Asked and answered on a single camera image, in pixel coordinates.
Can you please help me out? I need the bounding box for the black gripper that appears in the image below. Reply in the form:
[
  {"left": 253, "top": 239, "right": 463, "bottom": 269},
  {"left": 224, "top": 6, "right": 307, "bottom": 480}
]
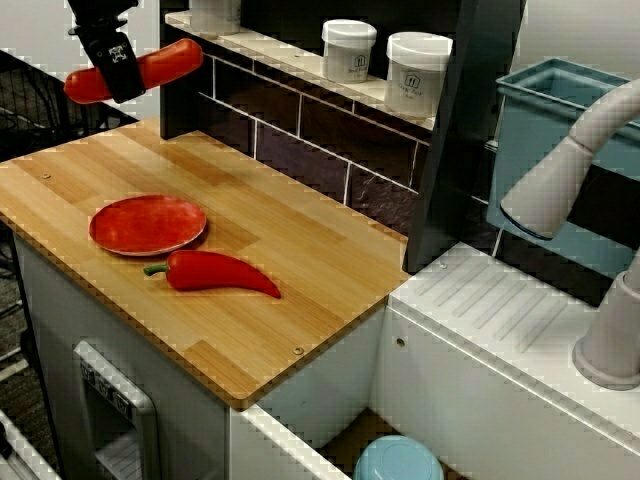
[{"left": 66, "top": 0, "right": 147, "bottom": 105}]

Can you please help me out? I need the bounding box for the red toy sausage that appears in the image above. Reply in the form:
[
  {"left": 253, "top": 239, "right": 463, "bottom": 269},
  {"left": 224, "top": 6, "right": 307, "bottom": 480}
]
[{"left": 63, "top": 38, "right": 205, "bottom": 105}]

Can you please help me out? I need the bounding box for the red toy chili pepper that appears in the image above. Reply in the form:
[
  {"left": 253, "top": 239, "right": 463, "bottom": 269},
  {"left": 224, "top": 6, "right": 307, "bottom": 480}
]
[{"left": 143, "top": 249, "right": 282, "bottom": 300}]

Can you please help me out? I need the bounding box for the white labelled plastic jar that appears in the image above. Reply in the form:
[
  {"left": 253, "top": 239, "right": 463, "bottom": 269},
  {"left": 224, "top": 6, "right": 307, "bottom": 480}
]
[
  {"left": 384, "top": 31, "right": 454, "bottom": 120},
  {"left": 321, "top": 18, "right": 378, "bottom": 84},
  {"left": 189, "top": 0, "right": 242, "bottom": 35}
]

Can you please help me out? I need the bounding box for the red round plate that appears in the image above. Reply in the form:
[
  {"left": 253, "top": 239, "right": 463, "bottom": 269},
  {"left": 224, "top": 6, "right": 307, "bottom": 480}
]
[{"left": 88, "top": 194, "right": 208, "bottom": 258}]

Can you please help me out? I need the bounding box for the white toy kitchen cabinet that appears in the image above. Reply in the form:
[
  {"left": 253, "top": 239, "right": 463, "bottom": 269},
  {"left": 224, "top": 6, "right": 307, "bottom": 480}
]
[{"left": 12, "top": 224, "right": 386, "bottom": 480}]

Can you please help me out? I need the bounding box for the black tiled backsplash shelf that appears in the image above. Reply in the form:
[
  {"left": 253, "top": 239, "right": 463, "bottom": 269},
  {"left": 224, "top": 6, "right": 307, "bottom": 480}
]
[{"left": 159, "top": 0, "right": 527, "bottom": 275}]

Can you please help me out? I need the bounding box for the teal plastic bin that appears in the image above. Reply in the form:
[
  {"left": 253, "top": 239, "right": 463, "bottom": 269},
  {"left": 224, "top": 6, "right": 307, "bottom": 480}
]
[{"left": 487, "top": 57, "right": 640, "bottom": 281}]

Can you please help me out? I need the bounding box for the brown board in sink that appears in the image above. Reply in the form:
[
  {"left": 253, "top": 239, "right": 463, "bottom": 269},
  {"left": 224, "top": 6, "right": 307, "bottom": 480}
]
[{"left": 319, "top": 407, "right": 471, "bottom": 480}]

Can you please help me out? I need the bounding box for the grey toy faucet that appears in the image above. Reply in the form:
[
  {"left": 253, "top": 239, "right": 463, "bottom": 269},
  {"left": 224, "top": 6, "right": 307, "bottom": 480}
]
[{"left": 499, "top": 77, "right": 640, "bottom": 392}]

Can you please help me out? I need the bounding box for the light blue bowl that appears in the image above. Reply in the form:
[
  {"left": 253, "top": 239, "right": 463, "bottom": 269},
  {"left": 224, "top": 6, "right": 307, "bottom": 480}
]
[{"left": 352, "top": 434, "right": 445, "bottom": 480}]

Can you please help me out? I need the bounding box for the white toy sink unit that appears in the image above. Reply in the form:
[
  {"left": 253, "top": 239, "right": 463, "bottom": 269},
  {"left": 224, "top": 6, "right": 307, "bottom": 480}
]
[{"left": 229, "top": 242, "right": 640, "bottom": 480}]

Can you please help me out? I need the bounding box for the black wire mesh basket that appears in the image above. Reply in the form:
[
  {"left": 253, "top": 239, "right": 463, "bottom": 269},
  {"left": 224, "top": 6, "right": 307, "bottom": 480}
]
[{"left": 0, "top": 64, "right": 69, "bottom": 146}]

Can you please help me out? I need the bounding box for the aluminium frame rail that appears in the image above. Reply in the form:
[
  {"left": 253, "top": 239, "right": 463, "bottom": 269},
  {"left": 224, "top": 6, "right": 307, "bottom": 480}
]
[{"left": 0, "top": 408, "right": 59, "bottom": 480}]

